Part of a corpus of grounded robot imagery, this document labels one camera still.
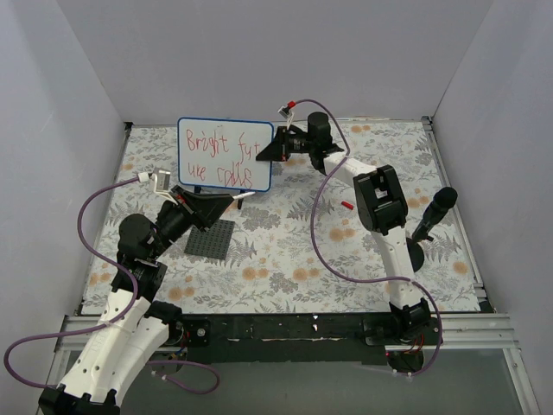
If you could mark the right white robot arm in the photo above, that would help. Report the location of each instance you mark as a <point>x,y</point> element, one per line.
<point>381,206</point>

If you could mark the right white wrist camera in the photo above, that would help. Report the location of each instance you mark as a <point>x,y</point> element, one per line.
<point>287,111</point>

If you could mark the blue framed whiteboard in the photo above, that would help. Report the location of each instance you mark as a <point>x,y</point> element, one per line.
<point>221,153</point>

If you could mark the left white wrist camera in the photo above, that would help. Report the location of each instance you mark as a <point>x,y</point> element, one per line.
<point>158,180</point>

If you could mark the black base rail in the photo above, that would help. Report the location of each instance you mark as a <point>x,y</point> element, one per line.
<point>374,338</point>

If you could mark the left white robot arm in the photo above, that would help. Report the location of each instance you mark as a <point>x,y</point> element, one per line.
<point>133,323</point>

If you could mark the black round stand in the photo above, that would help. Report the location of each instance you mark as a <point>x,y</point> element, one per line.
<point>416,255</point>

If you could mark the red capped whiteboard marker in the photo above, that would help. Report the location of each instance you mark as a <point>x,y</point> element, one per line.
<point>241,196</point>

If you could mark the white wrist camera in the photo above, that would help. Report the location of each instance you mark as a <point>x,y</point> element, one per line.
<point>158,180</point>
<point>287,111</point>

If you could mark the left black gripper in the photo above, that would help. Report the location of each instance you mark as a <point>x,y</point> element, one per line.
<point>190,208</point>

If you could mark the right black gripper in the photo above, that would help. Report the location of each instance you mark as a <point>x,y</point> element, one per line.
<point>284,143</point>

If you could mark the grey studded baseplate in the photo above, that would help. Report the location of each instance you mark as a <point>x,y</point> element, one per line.
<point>213,243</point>

